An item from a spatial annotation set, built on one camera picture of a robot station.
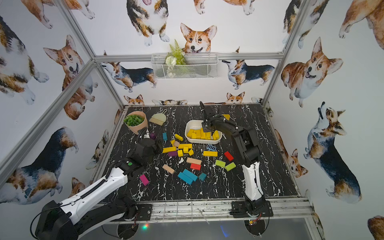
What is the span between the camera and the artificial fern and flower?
0.81 m

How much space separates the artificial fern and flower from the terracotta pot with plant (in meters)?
0.40

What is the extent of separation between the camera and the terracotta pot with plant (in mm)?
968
